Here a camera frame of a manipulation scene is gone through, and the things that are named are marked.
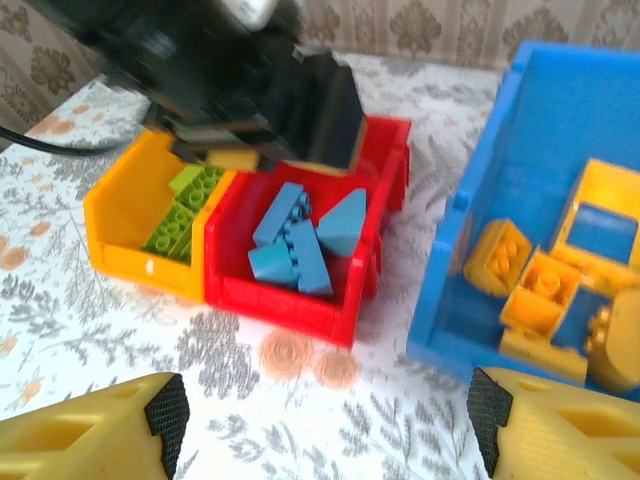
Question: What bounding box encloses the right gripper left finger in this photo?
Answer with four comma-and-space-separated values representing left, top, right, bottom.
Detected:
0, 372, 191, 480

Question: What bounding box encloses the orange square lego brick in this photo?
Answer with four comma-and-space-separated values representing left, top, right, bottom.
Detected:
462, 218, 534, 296

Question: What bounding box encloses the blue plastic bin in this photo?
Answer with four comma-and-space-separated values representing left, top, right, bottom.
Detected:
404, 39, 640, 401

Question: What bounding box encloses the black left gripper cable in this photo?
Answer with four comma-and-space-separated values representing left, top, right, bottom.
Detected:
0, 124, 136, 157

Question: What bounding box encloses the yellow plastic bin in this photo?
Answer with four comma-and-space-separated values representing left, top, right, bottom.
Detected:
82, 129, 236, 304

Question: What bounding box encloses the orange lego window frame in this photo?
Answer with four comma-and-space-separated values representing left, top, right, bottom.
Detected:
547, 158, 640, 301

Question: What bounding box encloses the blue lego brick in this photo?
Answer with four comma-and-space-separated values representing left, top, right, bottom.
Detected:
288, 221, 335, 300
252, 181, 312, 247

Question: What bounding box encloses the green lego brick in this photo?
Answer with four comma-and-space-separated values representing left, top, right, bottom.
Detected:
141, 202, 200, 266
168, 163, 227, 207

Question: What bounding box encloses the red plastic bin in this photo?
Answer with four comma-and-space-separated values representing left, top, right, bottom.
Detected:
202, 114, 414, 349

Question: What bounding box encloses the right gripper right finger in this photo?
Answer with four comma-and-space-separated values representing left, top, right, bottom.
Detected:
469, 367, 640, 480

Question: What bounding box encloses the teal lego brick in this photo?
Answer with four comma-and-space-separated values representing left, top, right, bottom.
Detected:
247, 243, 301, 290

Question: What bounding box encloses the light blue slope lego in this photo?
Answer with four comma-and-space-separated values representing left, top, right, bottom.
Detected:
316, 188, 370, 260

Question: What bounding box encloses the floral patterned table covering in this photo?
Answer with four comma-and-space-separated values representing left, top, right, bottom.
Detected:
0, 49, 640, 480

